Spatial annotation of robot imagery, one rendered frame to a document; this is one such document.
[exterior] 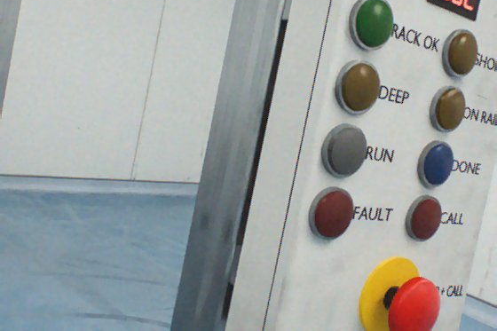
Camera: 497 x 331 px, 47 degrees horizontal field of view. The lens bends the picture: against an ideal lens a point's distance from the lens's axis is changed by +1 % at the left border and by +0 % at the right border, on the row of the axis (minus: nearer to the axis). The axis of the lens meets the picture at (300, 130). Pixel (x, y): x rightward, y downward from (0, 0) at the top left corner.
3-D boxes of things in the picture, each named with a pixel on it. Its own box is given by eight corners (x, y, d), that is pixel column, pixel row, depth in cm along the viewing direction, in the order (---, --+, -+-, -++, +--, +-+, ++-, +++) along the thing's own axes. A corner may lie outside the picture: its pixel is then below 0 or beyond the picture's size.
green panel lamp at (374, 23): (390, 53, 32) (401, 4, 32) (355, 42, 30) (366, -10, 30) (381, 52, 32) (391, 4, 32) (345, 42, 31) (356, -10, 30)
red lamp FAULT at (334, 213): (351, 240, 32) (361, 193, 32) (314, 240, 31) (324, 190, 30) (342, 236, 33) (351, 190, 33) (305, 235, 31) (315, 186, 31)
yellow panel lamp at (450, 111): (463, 134, 37) (473, 92, 37) (437, 129, 35) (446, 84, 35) (453, 132, 37) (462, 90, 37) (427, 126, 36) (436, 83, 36)
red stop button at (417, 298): (439, 344, 35) (453, 282, 35) (395, 351, 33) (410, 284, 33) (387, 313, 39) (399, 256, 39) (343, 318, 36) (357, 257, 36)
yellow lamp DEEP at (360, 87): (377, 116, 32) (388, 67, 32) (342, 109, 30) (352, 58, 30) (367, 114, 32) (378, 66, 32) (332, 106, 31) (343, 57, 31)
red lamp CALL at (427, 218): (440, 241, 37) (449, 200, 37) (412, 241, 35) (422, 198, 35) (430, 238, 38) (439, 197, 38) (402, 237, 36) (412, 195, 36)
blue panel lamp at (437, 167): (452, 188, 37) (461, 146, 37) (424, 185, 35) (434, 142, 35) (442, 185, 38) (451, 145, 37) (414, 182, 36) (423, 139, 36)
